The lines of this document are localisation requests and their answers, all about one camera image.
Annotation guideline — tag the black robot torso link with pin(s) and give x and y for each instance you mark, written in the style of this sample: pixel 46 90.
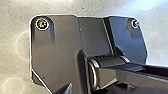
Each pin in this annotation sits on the black robot torso link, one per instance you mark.
pixel 110 75

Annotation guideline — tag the round green base bolt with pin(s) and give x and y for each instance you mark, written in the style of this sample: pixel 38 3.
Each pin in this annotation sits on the round green base bolt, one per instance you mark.
pixel 134 24
pixel 41 23

